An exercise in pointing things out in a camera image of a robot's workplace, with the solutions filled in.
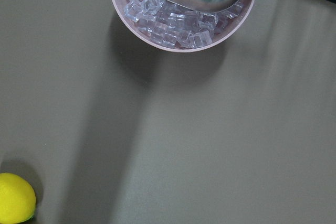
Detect pink bowl of ice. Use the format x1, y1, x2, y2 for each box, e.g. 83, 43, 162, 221
112, 0, 255, 52

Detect yellow lemon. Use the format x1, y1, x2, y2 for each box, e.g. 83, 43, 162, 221
1, 173, 36, 223

